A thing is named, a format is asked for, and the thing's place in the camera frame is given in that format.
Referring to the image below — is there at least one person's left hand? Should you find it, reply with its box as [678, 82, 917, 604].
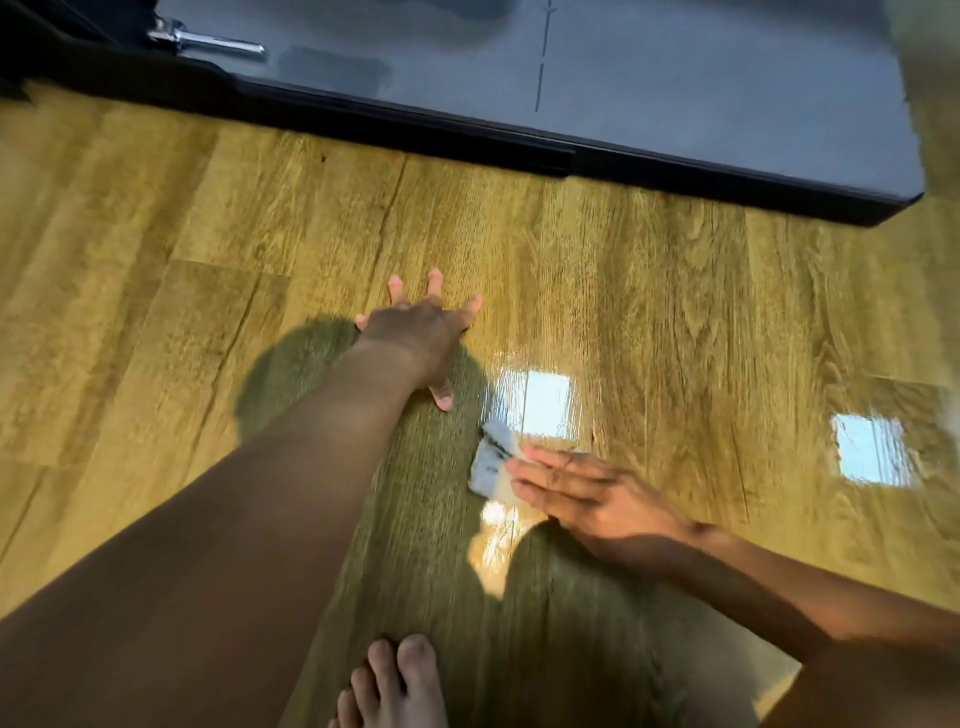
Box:
[354, 268, 484, 413]

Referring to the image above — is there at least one person's right hand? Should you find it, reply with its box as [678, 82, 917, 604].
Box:
[505, 444, 710, 577]

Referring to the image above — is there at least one white wiping cloth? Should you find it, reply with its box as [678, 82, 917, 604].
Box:
[467, 418, 528, 505]

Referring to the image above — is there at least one person's right forearm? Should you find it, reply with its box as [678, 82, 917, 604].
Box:
[671, 523, 960, 665]

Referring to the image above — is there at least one person's left forearm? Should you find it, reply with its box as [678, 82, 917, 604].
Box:
[0, 339, 421, 728]

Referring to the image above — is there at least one person's bare foot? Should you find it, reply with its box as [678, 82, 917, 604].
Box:
[327, 633, 452, 728]

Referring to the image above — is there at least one grey door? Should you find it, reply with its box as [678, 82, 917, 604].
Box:
[153, 0, 926, 202]

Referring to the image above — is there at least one person's bare leg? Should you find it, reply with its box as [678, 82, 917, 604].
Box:
[756, 641, 960, 728]

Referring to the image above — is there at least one black door frame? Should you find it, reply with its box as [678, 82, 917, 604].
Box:
[0, 0, 926, 228]

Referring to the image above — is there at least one silver door handle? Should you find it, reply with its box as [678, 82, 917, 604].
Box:
[145, 15, 268, 63]

